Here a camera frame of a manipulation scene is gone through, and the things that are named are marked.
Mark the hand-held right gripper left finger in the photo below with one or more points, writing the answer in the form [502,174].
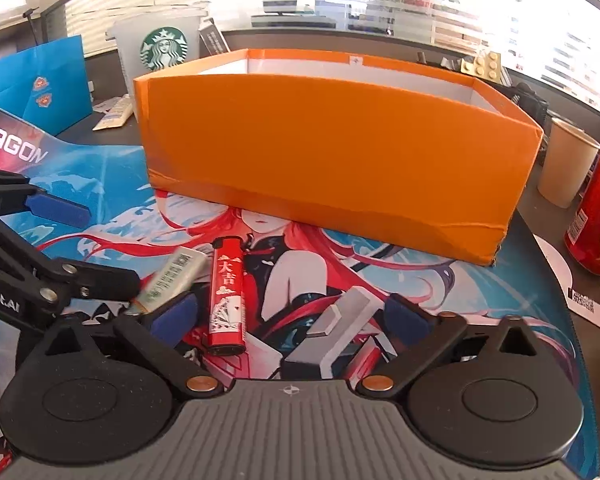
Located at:
[172,321]

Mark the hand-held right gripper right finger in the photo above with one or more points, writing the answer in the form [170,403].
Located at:
[402,319]

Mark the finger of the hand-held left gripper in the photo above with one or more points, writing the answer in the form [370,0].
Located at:
[55,210]
[105,282]

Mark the silver green tube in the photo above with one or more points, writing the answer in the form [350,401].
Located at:
[172,275]

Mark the red lighter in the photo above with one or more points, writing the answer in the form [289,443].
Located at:
[225,300]

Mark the grey metal block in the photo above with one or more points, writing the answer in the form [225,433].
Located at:
[340,330]

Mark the orange cardboard box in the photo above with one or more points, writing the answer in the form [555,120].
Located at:
[330,160]

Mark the printed desk mat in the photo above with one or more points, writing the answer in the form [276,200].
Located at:
[105,170]

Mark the white sachet packet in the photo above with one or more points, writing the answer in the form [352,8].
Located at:
[112,115]

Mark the blue paper bag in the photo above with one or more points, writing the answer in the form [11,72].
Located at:
[30,75]

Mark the white paper sheet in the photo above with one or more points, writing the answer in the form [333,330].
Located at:
[570,280]

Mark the red drink can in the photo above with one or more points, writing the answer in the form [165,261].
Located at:
[597,210]

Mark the brown paper cup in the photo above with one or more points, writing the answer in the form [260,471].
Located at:
[565,165]

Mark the grey cardboard carton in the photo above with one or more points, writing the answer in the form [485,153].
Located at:
[212,40]

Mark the black mesh desk organizer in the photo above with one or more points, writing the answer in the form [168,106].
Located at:
[527,102]

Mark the gold blister pack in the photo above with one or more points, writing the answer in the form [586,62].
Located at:
[482,65]

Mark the dark grey box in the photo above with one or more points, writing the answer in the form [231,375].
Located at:
[280,7]

